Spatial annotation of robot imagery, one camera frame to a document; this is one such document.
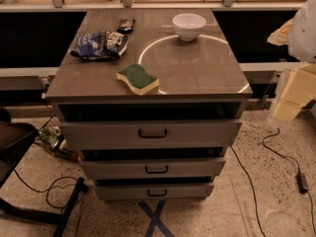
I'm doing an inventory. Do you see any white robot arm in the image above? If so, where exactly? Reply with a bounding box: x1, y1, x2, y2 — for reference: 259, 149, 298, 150
268, 0, 316, 121

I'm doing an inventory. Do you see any grey drawer cabinet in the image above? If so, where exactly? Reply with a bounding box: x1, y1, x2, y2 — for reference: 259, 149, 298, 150
47, 9, 252, 200

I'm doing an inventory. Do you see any middle grey drawer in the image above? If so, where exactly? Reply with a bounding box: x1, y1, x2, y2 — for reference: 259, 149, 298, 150
81, 157, 225, 180

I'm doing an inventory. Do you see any top grey drawer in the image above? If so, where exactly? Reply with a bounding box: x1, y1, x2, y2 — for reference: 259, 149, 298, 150
60, 119, 241, 151

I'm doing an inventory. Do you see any wire basket with cans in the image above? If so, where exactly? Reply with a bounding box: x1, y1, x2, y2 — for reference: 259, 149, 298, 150
36, 117, 81, 163

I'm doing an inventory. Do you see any green and yellow sponge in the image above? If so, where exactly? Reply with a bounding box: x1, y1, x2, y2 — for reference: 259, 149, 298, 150
117, 64, 159, 96

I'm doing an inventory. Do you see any black power adapter with cable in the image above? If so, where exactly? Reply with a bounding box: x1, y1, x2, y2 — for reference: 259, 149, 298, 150
262, 129, 316, 234

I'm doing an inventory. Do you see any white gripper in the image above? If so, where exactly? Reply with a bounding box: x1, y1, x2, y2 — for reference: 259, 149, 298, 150
268, 19, 316, 121

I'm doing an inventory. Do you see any white bowl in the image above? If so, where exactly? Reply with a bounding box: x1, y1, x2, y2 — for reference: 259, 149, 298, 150
172, 13, 206, 41

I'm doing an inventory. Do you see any black stand with cable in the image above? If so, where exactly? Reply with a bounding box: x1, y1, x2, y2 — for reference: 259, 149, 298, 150
0, 107, 89, 237

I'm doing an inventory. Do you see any small black snack packet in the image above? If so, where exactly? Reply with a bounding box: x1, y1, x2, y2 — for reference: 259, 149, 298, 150
117, 19, 135, 34

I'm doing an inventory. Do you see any blue chip bag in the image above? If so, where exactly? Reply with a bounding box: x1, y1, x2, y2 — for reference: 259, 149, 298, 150
69, 31, 128, 60

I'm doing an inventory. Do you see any grey drawer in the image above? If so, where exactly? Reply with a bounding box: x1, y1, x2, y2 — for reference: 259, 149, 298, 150
60, 119, 241, 151
81, 157, 225, 180
95, 183, 214, 200

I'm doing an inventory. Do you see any bottom grey drawer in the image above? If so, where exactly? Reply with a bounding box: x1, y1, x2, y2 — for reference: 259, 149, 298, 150
95, 183, 214, 200

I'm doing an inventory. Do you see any long black floor cable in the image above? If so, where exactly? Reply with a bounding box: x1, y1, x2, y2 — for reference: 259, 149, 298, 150
230, 145, 268, 237

